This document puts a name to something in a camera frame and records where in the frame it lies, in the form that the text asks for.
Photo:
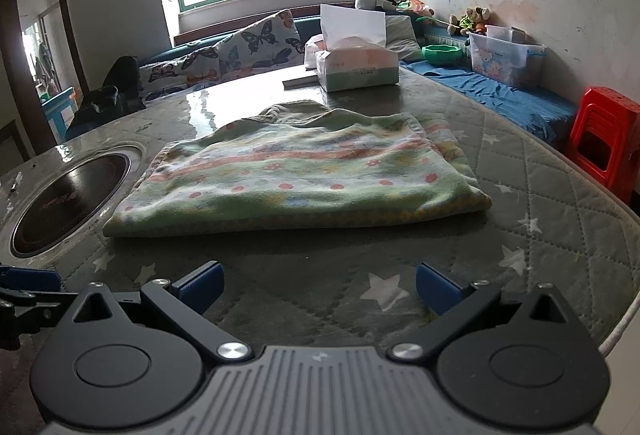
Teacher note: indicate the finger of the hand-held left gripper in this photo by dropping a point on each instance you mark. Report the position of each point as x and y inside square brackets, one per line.
[10, 330]
[25, 276]

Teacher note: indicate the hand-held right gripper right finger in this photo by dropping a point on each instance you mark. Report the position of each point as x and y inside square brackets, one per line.
[435, 290]

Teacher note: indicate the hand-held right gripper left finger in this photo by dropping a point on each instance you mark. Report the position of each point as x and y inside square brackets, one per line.
[200, 285]

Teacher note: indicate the green patterned garment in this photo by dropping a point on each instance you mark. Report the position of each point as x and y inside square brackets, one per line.
[300, 175]

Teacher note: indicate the round black induction cooktop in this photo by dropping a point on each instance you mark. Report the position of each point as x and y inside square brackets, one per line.
[70, 200]

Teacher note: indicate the blue cabinet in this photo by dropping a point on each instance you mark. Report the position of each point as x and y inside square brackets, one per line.
[57, 112]

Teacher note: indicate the black bag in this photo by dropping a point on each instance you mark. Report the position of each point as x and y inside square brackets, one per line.
[107, 95]

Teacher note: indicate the blue bench sheet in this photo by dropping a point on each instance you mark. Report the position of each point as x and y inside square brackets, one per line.
[490, 97]

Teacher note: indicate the butterfly print cushion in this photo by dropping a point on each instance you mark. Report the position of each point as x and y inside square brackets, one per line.
[175, 72]
[260, 40]

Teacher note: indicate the flat grey object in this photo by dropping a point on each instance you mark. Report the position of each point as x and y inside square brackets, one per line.
[300, 82]

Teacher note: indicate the red plastic stool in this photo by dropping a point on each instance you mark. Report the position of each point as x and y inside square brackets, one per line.
[605, 140]

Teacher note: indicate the tissue box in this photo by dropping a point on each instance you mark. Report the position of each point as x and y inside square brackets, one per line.
[360, 70]

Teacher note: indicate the green plastic basin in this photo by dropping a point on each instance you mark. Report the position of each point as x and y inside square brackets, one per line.
[442, 54]

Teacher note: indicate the clear plastic storage box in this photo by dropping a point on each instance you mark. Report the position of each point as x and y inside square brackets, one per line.
[505, 57]

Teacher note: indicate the grey pillow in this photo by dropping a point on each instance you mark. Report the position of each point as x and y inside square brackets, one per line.
[402, 37]

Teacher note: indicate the pink tissue pack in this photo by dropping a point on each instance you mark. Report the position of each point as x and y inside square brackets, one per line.
[314, 52]

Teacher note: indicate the brown plush toys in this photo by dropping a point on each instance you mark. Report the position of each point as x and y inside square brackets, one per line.
[467, 20]

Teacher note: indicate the colourful soft toy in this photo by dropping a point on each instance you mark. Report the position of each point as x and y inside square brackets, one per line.
[417, 7]

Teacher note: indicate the teal sofa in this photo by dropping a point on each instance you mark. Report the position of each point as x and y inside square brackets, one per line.
[306, 21]

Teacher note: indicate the panda plush toy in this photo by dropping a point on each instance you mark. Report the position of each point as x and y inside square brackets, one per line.
[375, 1]

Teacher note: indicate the dark wooden door frame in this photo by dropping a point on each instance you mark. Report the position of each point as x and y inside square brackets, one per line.
[64, 15]

